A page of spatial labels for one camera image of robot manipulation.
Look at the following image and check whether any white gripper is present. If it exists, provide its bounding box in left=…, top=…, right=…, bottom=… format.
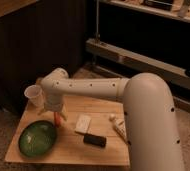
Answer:
left=37, top=94, right=68, bottom=121

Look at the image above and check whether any red pepper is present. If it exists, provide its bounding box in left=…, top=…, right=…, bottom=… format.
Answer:
left=54, top=112, right=61, bottom=127

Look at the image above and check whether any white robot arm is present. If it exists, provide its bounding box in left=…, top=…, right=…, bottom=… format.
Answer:
left=40, top=68, right=185, bottom=171

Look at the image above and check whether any green ceramic bowl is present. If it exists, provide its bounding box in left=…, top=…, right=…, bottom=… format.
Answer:
left=18, top=120, right=57, bottom=158

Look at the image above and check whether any clear plastic cup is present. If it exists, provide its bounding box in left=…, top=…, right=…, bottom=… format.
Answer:
left=24, top=85, right=43, bottom=107

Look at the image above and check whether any white sponge block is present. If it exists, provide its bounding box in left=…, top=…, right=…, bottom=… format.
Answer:
left=75, top=115, right=91, bottom=134

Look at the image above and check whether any wooden table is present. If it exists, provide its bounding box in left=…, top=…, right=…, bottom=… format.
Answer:
left=5, top=95, right=129, bottom=166

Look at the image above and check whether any black rectangular box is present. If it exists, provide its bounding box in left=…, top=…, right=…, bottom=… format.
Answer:
left=83, top=134, right=107, bottom=147

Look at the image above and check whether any white tube bottle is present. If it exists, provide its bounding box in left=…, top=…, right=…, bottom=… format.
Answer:
left=109, top=114, right=127, bottom=142

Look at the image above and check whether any upper wooden shelf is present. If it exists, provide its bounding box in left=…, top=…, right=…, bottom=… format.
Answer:
left=100, top=0, right=190, bottom=23

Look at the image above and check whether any metal shelf rail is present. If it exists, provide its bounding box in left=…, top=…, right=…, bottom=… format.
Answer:
left=86, top=38, right=190, bottom=90

